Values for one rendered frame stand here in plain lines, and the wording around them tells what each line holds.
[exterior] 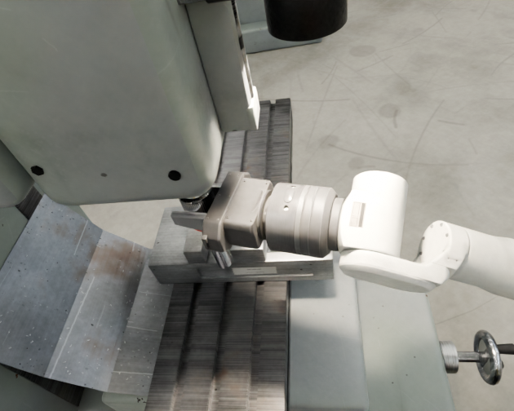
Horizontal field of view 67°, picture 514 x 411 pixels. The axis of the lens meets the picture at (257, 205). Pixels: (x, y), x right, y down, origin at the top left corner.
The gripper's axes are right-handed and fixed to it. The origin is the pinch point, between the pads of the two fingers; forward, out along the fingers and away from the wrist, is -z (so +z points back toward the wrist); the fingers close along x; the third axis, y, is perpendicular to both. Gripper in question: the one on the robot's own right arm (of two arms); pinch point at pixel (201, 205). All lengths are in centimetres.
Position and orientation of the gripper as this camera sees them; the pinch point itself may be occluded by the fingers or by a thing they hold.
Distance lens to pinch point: 54.6
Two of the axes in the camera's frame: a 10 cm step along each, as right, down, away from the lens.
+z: 9.4, 1.2, -3.3
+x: -3.1, 7.4, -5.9
